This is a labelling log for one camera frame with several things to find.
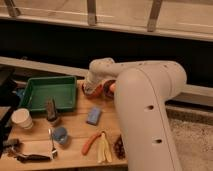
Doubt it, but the orange ball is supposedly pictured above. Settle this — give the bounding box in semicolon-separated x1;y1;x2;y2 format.
109;83;115;93

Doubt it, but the blue cup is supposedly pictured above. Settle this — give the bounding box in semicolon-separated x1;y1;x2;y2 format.
52;127;68;145

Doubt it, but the wooden table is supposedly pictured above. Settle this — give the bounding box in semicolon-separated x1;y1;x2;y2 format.
0;78;129;171

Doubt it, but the green plastic tray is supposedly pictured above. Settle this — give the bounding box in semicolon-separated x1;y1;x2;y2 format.
19;76;77;113

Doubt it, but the yellow banana peel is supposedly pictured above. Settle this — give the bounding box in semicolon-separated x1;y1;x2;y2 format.
97;132;112;163

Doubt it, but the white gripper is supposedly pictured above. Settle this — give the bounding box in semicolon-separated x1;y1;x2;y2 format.
83;72;104;94

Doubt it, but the dark grape bunch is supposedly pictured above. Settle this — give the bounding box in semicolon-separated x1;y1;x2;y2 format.
113;136;125;159

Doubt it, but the blue sponge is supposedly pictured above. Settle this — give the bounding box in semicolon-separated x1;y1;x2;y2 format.
86;107;101;125

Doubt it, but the orange carrot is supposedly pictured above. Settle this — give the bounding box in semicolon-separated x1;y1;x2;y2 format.
81;133;101;155

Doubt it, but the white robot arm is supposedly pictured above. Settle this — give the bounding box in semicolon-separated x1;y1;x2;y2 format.
84;58;187;171

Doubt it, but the dark red bowl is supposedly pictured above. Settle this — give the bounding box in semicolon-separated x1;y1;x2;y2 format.
103;80;115;99

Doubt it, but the black handled tool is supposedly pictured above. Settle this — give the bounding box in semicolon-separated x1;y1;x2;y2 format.
16;154;51;163

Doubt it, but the brown brush block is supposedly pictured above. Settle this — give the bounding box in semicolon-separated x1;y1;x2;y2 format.
45;99;59;126

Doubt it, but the white paper cup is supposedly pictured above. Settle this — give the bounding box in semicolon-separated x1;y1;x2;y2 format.
11;108;33;129

